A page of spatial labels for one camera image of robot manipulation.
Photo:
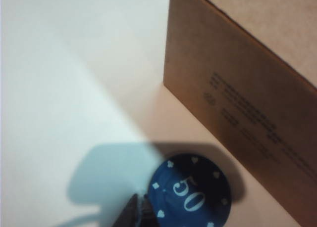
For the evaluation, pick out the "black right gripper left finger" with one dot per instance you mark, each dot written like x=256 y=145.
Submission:
x=127 y=214

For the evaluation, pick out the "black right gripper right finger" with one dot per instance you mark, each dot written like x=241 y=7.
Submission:
x=148 y=215

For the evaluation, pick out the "blue poker chip 50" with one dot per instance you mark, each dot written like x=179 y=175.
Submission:
x=188 y=195

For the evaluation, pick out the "long brown cardboard box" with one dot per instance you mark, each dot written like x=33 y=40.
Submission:
x=247 y=76

